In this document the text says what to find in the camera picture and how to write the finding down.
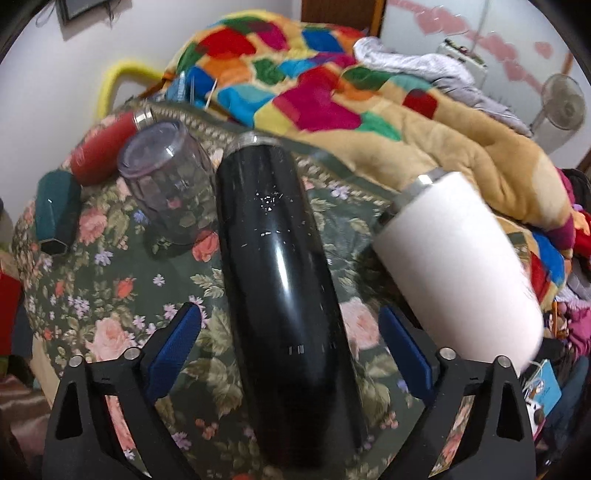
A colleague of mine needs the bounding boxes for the black thermos cup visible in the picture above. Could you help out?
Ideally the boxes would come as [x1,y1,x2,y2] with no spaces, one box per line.
[216,132,367,471]

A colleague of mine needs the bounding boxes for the white tumbler cup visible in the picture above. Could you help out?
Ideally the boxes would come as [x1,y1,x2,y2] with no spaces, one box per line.
[373,169,543,374]

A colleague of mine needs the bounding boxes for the dark green faceted cup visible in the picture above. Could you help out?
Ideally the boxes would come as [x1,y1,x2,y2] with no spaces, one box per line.
[34,170,82,256]

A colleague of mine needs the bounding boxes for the clear purple plastic cup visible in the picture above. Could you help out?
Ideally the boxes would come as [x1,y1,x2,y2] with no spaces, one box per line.
[117,121,216,245]

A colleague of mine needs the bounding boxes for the blue cartoon card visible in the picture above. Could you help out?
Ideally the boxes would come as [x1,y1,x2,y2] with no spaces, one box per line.
[522,359,562,436]

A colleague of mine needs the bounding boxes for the floral green tablecloth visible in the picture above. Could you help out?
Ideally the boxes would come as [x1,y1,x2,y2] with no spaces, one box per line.
[12,142,425,479]

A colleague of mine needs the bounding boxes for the red paper bag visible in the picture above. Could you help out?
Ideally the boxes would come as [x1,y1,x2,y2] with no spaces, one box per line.
[0,272,22,356]

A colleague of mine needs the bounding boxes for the red thermos bottle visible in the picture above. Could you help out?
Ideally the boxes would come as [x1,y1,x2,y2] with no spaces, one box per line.
[70,107,155,186]

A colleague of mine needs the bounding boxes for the white standing fan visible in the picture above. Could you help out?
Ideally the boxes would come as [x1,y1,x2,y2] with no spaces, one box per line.
[530,73,586,155]

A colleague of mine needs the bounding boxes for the grey white crumpled sheet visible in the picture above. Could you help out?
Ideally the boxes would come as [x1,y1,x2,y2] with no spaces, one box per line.
[353,37,533,138]

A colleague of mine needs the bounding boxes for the white small cabinet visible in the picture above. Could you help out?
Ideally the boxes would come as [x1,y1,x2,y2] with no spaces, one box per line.
[437,38,488,88]

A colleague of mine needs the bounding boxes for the yellow foam tube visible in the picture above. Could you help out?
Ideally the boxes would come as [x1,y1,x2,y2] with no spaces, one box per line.
[94,59,163,120]

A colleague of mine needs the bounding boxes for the colourful patchwork blanket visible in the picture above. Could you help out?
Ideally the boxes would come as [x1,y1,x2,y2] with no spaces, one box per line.
[163,10,575,309]

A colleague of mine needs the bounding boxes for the brown wooden door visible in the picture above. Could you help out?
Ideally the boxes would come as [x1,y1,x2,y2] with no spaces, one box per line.
[301,0,387,36]

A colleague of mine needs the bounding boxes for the wall mounted television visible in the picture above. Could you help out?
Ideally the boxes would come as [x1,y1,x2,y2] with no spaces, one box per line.
[55,0,120,24]

